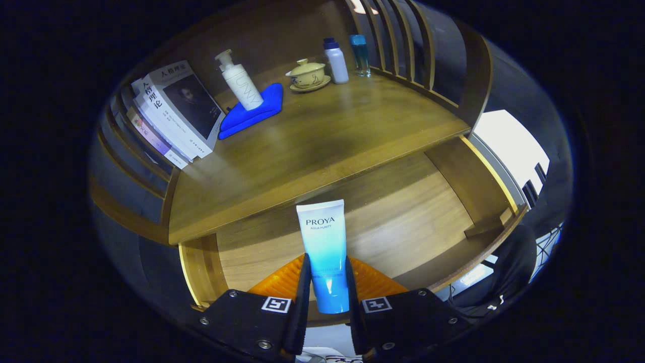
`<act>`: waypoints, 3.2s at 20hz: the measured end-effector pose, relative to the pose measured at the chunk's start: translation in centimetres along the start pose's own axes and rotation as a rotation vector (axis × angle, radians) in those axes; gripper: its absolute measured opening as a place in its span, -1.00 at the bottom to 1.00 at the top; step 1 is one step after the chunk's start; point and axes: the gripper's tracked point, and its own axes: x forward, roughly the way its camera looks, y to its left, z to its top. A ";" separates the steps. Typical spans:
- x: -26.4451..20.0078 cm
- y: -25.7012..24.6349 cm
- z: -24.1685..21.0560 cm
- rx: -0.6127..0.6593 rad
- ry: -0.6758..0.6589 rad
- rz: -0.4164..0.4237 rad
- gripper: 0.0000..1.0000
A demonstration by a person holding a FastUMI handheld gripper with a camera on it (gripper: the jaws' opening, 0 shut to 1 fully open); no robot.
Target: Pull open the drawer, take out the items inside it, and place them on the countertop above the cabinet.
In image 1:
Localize folded blue cloth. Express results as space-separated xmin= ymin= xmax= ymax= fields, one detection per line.
xmin=218 ymin=82 xmax=284 ymax=141

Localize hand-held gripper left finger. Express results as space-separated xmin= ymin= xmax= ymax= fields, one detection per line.
xmin=194 ymin=254 xmax=312 ymax=362

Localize thin floor cables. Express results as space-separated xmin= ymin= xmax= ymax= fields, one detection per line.
xmin=301 ymin=347 xmax=364 ymax=363

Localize wooden countertop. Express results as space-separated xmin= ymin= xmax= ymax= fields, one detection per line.
xmin=168 ymin=66 xmax=472 ymax=246

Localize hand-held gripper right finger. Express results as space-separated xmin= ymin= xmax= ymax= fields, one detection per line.
xmin=346 ymin=256 xmax=474 ymax=361

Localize wooden drawer with black knob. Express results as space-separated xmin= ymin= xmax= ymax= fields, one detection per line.
xmin=177 ymin=135 xmax=530 ymax=323

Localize wooden cabinet with slatted sides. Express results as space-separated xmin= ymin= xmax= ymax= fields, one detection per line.
xmin=88 ymin=0 xmax=530 ymax=323

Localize book with purple spine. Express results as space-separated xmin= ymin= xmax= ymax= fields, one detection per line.
xmin=126 ymin=107 xmax=189 ymax=169

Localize white book with portrait cover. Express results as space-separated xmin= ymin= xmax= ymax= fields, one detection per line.
xmin=144 ymin=60 xmax=226 ymax=156

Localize blue and white cosmetic tube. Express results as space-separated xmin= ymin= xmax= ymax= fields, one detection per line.
xmin=296 ymin=199 xmax=350 ymax=315

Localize thin white book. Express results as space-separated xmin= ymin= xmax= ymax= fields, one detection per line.
xmin=132 ymin=78 xmax=200 ymax=163

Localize white pump bottle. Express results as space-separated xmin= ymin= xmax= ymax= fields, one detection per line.
xmin=215 ymin=49 xmax=264 ymax=111

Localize white bottle with blue cap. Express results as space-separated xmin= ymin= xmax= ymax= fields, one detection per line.
xmin=323 ymin=38 xmax=350 ymax=85

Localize clear blue bottle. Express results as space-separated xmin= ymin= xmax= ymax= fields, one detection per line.
xmin=349 ymin=34 xmax=372 ymax=78

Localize white and grey appliance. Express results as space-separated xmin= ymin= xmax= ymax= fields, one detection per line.
xmin=474 ymin=109 xmax=551 ymax=207

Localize yellow lidded teacup with saucer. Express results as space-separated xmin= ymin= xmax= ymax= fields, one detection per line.
xmin=285 ymin=58 xmax=332 ymax=93

